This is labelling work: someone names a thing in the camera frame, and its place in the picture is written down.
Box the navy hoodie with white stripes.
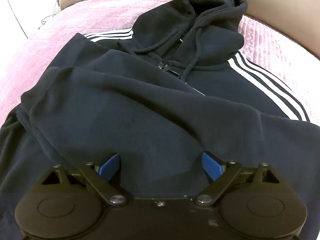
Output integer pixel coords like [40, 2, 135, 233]
[1, 0, 319, 239]

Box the pink quilted bedspread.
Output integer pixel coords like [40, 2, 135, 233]
[1, 0, 319, 124]

